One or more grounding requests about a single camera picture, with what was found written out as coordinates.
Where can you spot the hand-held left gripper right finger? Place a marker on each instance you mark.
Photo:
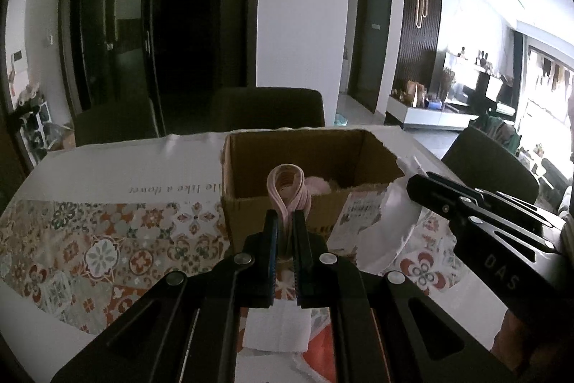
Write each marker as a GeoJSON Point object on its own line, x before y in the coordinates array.
{"type": "Point", "coordinates": [299, 266]}

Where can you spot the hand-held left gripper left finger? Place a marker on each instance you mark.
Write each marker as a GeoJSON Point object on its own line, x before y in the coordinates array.
{"type": "Point", "coordinates": [270, 266]}

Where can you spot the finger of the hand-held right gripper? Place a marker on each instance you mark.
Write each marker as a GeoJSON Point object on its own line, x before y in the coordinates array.
{"type": "Point", "coordinates": [493, 199]}
{"type": "Point", "coordinates": [430, 194]}

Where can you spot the brown cardboard box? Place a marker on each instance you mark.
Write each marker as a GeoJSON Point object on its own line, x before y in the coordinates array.
{"type": "Point", "coordinates": [251, 217]}

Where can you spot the light pink knit cloth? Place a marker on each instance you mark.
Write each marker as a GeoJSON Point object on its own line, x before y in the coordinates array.
{"type": "Point", "coordinates": [285, 214]}

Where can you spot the dusty pink soft cloth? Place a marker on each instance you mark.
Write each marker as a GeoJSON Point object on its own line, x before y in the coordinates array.
{"type": "Point", "coordinates": [318, 185]}

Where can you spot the white plastic bag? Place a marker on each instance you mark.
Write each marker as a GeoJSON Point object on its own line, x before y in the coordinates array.
{"type": "Point", "coordinates": [399, 208]}

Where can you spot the dark dining chair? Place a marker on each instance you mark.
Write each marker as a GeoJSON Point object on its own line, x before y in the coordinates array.
{"type": "Point", "coordinates": [489, 163]}
{"type": "Point", "coordinates": [269, 107]}
{"type": "Point", "coordinates": [112, 122]}

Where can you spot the white paper sheet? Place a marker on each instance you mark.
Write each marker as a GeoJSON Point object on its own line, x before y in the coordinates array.
{"type": "Point", "coordinates": [278, 327]}

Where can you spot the white low cabinet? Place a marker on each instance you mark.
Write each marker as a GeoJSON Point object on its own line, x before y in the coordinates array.
{"type": "Point", "coordinates": [430, 118]}

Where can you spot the orange quilted mat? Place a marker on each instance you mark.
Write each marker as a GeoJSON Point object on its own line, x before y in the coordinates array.
{"type": "Point", "coordinates": [320, 347]}

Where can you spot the dark interior door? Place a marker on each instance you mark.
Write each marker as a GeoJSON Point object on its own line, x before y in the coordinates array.
{"type": "Point", "coordinates": [370, 46]}

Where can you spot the patterned tablecloth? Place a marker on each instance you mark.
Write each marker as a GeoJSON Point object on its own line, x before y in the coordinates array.
{"type": "Point", "coordinates": [89, 230]}

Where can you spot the dark glass sliding doors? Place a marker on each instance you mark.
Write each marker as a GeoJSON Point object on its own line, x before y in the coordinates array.
{"type": "Point", "coordinates": [157, 19]}

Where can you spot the white shoe rack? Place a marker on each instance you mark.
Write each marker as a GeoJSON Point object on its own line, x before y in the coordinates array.
{"type": "Point", "coordinates": [33, 131]}

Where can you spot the plush toy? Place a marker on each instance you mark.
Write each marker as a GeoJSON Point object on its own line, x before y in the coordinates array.
{"type": "Point", "coordinates": [29, 93]}

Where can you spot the dark slatted wall panel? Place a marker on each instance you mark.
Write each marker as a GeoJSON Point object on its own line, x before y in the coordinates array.
{"type": "Point", "coordinates": [419, 51]}

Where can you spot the looped wall lamp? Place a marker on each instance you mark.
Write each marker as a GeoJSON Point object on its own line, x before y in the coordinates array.
{"type": "Point", "coordinates": [422, 8]}

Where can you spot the wall intercom panel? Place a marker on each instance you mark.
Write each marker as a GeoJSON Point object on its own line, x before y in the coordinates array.
{"type": "Point", "coordinates": [17, 57]}

